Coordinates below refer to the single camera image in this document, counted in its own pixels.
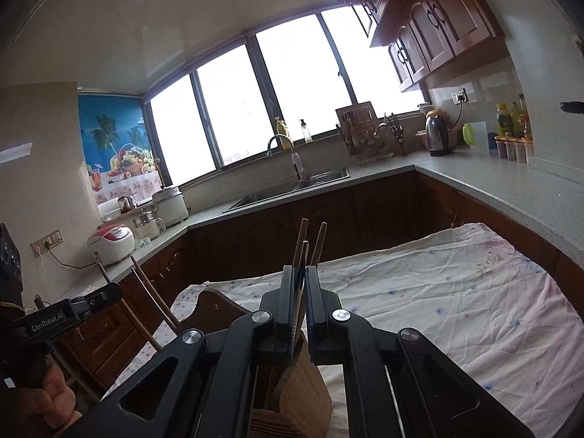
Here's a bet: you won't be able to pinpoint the pink and white rice cooker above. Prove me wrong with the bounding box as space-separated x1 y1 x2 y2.
87 224 135 265

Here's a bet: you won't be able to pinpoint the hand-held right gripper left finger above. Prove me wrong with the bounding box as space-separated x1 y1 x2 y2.
59 265 306 438

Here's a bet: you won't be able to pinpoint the green-lid plastic jug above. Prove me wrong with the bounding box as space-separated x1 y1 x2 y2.
462 121 490 156

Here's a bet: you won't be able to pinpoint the wall socket strip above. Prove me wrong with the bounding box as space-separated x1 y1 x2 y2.
31 230 63 254

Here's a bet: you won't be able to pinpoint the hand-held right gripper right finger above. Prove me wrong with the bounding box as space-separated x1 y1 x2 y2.
305 265 537 438

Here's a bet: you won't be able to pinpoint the steel kitchen sink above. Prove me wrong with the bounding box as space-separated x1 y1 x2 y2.
223 168 351 213

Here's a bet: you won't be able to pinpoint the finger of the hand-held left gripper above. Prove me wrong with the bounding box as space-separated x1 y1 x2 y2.
68 282 124 318

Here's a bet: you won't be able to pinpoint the white floral tablecloth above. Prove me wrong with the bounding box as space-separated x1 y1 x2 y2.
103 223 573 438

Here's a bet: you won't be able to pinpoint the person's left hand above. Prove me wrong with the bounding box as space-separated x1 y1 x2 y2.
9 365 83 438

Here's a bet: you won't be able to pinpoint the dish rack with utensils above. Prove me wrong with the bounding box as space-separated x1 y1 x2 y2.
335 114 407 162

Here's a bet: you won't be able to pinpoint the chrome kitchen faucet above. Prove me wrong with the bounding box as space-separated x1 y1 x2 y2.
267 134 307 182

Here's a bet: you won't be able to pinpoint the wooden upper cabinets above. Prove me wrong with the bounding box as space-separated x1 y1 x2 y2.
335 0 507 94

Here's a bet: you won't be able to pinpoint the kitchen window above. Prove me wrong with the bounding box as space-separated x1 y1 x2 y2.
143 4 427 186

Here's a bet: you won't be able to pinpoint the black patterned box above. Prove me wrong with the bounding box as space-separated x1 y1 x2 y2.
0 223 23 304

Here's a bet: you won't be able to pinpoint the grey kitchen countertop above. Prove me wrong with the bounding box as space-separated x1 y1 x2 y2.
36 153 584 311

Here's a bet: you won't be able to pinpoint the white electric cooker pot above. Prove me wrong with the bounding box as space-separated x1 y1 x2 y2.
153 185 190 228

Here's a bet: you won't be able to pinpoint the yellow oil bottle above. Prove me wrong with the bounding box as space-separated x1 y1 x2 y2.
496 103 514 138

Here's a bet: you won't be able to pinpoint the small white kitchen appliance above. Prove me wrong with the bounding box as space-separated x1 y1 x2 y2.
134 212 166 240

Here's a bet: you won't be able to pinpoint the fruit and palm poster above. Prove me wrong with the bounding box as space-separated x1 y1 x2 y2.
77 93 162 206

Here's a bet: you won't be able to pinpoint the row of spice jars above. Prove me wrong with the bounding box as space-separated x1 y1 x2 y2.
495 136 534 165

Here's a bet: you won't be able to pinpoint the steel electric kettle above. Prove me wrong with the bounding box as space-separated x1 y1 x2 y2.
424 112 454 157

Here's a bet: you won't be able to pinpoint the wooden utensil holder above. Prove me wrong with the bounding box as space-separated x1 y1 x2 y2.
180 289 334 438

